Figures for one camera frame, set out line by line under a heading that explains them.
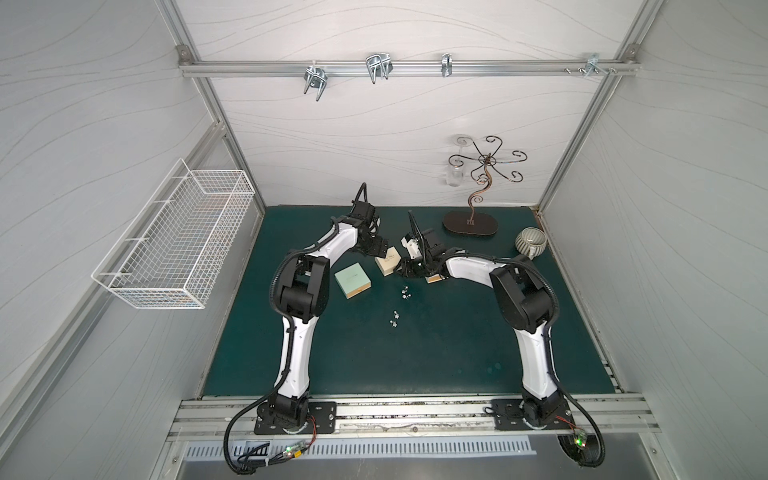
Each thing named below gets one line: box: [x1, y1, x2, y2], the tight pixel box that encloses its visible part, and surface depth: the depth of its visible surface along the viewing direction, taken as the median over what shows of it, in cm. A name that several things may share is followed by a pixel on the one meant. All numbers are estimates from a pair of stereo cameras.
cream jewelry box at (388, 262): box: [374, 246, 402, 277], surface depth 103 cm
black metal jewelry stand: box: [443, 136, 527, 236], surface depth 101 cm
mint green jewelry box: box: [334, 262, 372, 299], surface depth 98 cm
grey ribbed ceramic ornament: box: [515, 226, 547, 260], surface depth 104 cm
